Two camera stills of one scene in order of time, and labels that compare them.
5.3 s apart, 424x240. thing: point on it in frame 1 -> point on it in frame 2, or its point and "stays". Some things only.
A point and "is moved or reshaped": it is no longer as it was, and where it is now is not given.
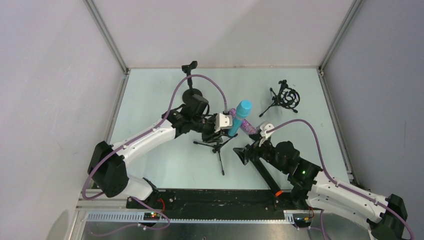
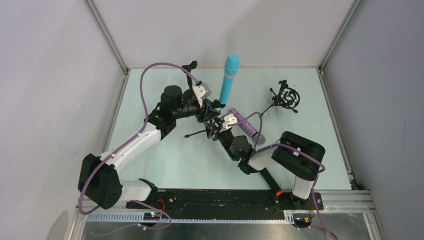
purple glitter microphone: [245, 125] stays
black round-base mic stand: [187, 94] stays
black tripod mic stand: [216, 148] is moved or reshaped
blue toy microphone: [243, 108] -> [231, 64]
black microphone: [266, 175] stays
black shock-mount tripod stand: [286, 97] stays
